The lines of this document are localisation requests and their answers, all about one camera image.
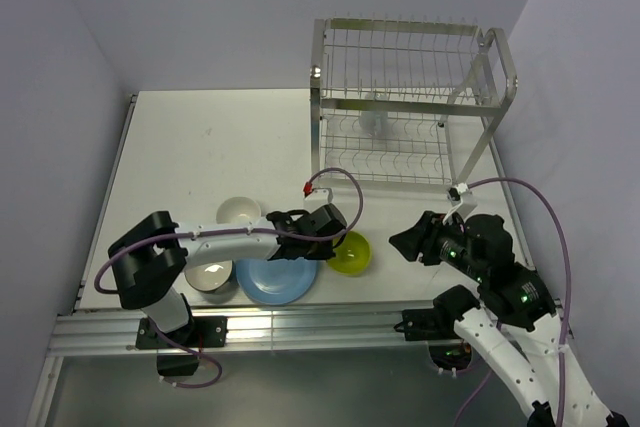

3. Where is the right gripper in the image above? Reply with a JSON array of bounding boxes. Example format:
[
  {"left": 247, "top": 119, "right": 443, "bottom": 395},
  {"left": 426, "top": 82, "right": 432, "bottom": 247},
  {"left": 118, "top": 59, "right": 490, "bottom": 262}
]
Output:
[{"left": 387, "top": 208, "right": 485, "bottom": 279}]

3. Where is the lime green bowl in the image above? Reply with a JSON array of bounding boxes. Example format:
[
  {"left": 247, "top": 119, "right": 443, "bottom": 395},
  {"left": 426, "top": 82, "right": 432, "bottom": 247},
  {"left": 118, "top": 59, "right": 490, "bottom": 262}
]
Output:
[{"left": 326, "top": 231, "right": 372, "bottom": 276}]

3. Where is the white ceramic bowl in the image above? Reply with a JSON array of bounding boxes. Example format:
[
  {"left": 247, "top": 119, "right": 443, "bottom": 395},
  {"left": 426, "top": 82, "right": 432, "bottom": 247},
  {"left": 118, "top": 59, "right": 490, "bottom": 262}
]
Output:
[{"left": 216, "top": 197, "right": 262, "bottom": 224}]

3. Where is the pale blue mug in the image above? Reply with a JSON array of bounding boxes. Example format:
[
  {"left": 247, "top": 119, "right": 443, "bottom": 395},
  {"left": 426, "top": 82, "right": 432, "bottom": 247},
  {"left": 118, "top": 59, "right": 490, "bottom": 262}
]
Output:
[{"left": 359, "top": 105, "right": 389, "bottom": 139}]

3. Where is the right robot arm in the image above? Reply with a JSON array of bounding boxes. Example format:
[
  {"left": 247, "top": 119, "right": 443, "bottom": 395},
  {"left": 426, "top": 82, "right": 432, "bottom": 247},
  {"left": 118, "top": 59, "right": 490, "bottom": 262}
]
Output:
[{"left": 389, "top": 211, "right": 628, "bottom": 426}]

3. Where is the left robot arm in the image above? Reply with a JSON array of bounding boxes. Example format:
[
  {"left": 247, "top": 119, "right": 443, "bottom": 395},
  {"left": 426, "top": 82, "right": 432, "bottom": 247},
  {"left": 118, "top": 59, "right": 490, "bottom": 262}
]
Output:
[{"left": 94, "top": 203, "right": 352, "bottom": 346}]

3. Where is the steel two-tier dish rack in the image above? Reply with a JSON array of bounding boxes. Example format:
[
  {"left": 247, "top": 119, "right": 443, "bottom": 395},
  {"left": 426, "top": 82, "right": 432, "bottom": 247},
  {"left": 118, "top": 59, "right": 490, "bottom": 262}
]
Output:
[{"left": 309, "top": 17, "right": 518, "bottom": 190}]

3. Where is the blue plate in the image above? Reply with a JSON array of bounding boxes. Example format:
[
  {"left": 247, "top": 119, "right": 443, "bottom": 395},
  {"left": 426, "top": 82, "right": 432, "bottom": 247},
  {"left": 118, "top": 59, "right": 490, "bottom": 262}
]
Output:
[{"left": 234, "top": 259, "right": 319, "bottom": 306}]

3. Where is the grey-rimmed white bowl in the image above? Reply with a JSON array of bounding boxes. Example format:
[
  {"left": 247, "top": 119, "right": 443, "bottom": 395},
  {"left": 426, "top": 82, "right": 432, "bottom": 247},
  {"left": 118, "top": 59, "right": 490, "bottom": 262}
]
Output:
[{"left": 184, "top": 261, "right": 233, "bottom": 293}]

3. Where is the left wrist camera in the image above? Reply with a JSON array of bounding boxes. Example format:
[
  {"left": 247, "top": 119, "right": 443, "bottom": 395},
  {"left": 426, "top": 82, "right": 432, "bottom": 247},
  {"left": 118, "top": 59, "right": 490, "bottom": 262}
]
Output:
[{"left": 303, "top": 182, "right": 333, "bottom": 212}]

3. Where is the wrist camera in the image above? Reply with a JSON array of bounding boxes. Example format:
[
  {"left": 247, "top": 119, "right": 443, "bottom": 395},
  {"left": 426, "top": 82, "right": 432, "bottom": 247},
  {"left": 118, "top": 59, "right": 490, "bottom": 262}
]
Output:
[
  {"left": 303, "top": 182, "right": 333, "bottom": 212},
  {"left": 443, "top": 183, "right": 477, "bottom": 224}
]

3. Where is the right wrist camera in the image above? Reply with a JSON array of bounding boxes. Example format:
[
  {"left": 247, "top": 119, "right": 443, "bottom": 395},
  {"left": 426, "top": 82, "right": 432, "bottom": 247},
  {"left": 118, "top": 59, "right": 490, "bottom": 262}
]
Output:
[{"left": 443, "top": 183, "right": 477, "bottom": 224}]

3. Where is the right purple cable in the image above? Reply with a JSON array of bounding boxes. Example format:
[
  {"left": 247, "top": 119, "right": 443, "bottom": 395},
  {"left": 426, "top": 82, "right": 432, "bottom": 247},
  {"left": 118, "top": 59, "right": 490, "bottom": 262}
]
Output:
[{"left": 452, "top": 176, "right": 572, "bottom": 427}]

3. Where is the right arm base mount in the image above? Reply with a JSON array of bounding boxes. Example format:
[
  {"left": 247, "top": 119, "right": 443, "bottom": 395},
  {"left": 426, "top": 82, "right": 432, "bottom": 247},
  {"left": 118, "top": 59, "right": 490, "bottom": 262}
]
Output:
[{"left": 393, "top": 308, "right": 473, "bottom": 372}]

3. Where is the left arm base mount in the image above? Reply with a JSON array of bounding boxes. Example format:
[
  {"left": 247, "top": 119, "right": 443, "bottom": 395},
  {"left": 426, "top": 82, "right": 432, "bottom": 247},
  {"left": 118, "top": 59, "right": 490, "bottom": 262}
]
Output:
[{"left": 134, "top": 316, "right": 228, "bottom": 388}]

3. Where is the aluminium mounting rail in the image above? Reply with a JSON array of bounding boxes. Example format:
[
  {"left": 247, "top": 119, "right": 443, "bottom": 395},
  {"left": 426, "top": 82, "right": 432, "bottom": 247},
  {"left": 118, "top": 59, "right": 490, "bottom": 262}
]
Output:
[{"left": 46, "top": 301, "right": 432, "bottom": 357}]

